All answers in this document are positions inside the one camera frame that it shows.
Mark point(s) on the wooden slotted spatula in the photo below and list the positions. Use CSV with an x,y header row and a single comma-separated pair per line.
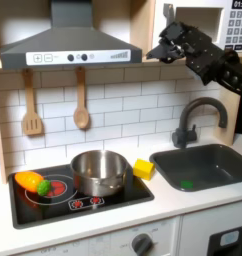
x,y
32,125

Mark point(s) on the yellow block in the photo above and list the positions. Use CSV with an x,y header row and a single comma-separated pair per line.
x,y
143,169

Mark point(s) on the wooden spoon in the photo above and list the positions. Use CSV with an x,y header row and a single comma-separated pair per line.
x,y
81,118

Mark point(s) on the white oven front panel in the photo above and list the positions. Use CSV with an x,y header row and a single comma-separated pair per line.
x,y
103,241

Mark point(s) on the green block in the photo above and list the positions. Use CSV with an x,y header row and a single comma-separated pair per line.
x,y
187,184

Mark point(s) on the grey range hood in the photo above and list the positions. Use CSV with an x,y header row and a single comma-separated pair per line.
x,y
69,40

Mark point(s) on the grey oven knob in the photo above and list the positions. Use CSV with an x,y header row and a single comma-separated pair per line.
x,y
141,245

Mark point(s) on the dark grey sink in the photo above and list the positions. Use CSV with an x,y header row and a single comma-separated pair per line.
x,y
206,163

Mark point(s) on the orange toy carrot green top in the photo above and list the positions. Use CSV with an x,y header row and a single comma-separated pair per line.
x,y
28,180

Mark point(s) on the dark grey tap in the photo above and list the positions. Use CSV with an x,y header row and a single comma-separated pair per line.
x,y
183,133

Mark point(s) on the steel pot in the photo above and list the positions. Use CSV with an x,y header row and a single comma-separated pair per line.
x,y
99,183

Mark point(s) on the black stove top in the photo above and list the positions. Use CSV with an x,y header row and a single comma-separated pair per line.
x,y
36,210

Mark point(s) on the white toy microwave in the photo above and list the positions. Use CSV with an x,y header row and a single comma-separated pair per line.
x,y
199,13

